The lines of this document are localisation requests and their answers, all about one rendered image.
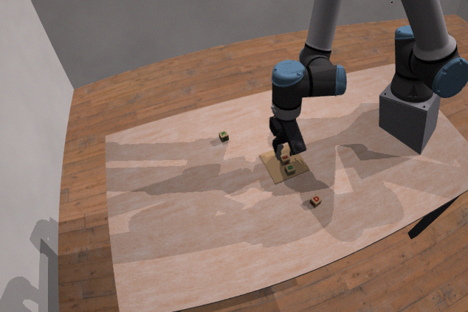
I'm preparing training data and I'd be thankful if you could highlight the wooden letter block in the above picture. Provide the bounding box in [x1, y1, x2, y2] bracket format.
[279, 153, 290, 166]
[285, 164, 296, 176]
[218, 131, 229, 142]
[309, 194, 322, 208]

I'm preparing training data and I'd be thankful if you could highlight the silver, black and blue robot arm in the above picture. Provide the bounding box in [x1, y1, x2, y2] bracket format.
[271, 0, 468, 155]

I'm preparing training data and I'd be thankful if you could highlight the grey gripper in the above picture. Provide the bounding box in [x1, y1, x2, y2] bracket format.
[269, 115, 294, 160]

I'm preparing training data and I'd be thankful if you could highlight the tan square mat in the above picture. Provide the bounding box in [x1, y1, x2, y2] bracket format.
[259, 144, 310, 184]

